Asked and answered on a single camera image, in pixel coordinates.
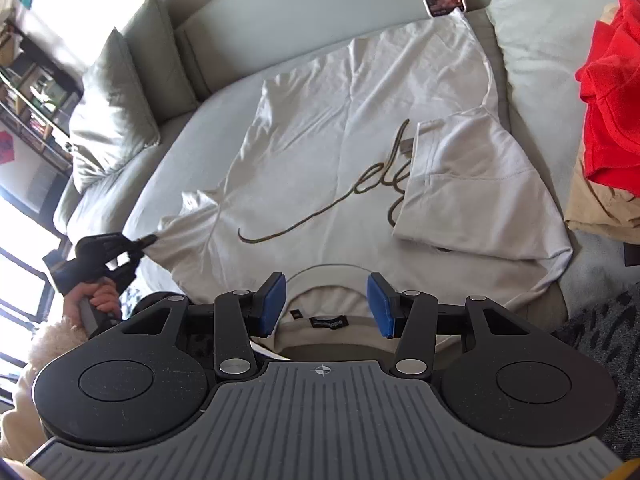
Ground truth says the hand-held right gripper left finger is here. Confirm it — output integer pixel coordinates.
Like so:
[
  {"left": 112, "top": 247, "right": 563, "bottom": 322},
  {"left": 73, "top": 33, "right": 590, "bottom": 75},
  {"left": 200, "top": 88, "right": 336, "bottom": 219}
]
[{"left": 122, "top": 271, "right": 287, "bottom": 378}]

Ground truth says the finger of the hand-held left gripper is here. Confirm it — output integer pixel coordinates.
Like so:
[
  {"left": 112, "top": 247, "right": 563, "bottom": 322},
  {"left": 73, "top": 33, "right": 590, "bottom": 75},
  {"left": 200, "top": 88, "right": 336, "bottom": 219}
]
[
  {"left": 117, "top": 234, "right": 158, "bottom": 253},
  {"left": 112, "top": 251, "right": 146, "bottom": 288}
]

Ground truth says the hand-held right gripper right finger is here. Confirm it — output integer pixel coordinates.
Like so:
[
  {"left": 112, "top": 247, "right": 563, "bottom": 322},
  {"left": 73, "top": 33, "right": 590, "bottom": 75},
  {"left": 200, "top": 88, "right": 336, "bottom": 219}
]
[{"left": 366, "top": 272, "right": 532, "bottom": 378}]

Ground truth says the white sweatshirt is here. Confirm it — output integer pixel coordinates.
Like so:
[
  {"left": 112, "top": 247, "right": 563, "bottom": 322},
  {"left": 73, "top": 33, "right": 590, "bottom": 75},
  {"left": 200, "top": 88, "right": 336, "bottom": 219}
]
[{"left": 122, "top": 10, "right": 573, "bottom": 361}]

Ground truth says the person's left forearm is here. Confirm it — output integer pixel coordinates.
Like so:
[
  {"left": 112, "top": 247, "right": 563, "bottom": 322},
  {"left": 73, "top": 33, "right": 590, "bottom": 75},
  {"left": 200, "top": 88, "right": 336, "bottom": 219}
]
[{"left": 0, "top": 310, "right": 86, "bottom": 461}]

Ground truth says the person's left hand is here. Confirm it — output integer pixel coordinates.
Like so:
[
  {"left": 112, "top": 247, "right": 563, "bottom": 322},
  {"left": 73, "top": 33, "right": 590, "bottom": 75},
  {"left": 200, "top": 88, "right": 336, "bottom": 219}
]
[{"left": 62, "top": 282, "right": 121, "bottom": 318}]

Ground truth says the person's leg in patterned pants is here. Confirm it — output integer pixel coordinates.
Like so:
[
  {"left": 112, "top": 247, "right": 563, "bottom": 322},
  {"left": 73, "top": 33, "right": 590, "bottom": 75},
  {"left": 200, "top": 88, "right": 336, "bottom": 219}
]
[
  {"left": 552, "top": 280, "right": 640, "bottom": 461},
  {"left": 117, "top": 287, "right": 173, "bottom": 321}
]

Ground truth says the glass balcony door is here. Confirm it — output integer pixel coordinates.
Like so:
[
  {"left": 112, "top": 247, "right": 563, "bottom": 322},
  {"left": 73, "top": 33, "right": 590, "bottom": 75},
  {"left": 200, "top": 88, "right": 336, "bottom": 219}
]
[{"left": 0, "top": 185, "right": 71, "bottom": 411}]

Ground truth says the grey-green sofa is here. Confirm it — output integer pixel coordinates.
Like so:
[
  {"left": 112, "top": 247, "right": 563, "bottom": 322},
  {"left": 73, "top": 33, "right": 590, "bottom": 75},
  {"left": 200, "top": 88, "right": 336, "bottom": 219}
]
[{"left": 52, "top": 0, "right": 640, "bottom": 321}]

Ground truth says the large grey-green pillow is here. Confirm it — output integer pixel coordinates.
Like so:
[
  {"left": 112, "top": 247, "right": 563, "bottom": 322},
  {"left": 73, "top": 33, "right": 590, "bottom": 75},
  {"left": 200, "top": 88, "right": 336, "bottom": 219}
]
[{"left": 70, "top": 27, "right": 161, "bottom": 193}]

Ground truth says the black bookshelf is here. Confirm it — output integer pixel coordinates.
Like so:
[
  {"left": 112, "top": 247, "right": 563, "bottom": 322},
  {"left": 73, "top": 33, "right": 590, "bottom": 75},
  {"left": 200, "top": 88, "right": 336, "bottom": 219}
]
[{"left": 0, "top": 20, "right": 83, "bottom": 171}]

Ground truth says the grey-green back pillow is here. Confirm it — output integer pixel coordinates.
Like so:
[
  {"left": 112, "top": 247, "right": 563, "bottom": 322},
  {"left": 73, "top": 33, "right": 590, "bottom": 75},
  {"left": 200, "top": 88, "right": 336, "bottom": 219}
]
[{"left": 122, "top": 0, "right": 201, "bottom": 123}]

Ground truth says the beige garment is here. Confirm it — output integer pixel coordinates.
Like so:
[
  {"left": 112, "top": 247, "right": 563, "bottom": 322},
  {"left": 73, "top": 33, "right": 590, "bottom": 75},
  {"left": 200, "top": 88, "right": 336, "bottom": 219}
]
[{"left": 564, "top": 2, "right": 640, "bottom": 246}]

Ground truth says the red garment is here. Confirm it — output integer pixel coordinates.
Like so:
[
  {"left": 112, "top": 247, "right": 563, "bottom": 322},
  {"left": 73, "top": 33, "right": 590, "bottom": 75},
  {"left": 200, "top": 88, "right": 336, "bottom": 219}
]
[{"left": 575, "top": 0, "right": 640, "bottom": 188}]

